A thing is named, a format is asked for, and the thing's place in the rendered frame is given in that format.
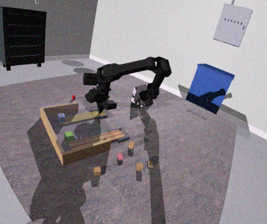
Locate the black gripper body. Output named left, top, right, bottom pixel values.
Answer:
left=95, top=86, right=117, bottom=110

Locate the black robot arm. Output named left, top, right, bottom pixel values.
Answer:
left=83, top=56, right=172, bottom=103

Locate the yellow strip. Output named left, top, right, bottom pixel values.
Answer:
left=89, top=110, right=106, bottom=118

